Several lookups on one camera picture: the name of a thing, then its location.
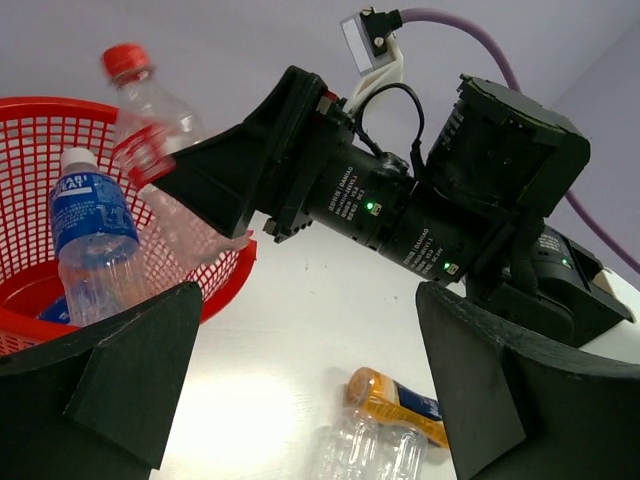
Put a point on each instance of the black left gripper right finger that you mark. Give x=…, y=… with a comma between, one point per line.
x=517, y=405

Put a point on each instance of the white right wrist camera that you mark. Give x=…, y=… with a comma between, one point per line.
x=370, y=36

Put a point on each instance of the red label clear bottle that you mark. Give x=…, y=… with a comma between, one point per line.
x=152, y=124

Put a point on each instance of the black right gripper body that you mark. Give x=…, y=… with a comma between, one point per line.
x=316, y=174

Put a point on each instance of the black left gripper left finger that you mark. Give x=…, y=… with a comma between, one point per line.
x=99, y=403

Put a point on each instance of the yellow blue tea bottle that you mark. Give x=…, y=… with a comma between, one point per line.
x=390, y=402

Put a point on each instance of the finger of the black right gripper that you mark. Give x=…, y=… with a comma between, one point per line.
x=252, y=167

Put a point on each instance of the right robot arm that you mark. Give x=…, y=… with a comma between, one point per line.
x=472, y=210

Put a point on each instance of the blue label water bottle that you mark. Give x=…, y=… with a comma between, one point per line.
x=96, y=243

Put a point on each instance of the red plastic mesh basket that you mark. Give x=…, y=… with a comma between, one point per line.
x=35, y=131

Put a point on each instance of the clear ribbed plastic bottle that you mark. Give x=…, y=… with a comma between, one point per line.
x=357, y=446

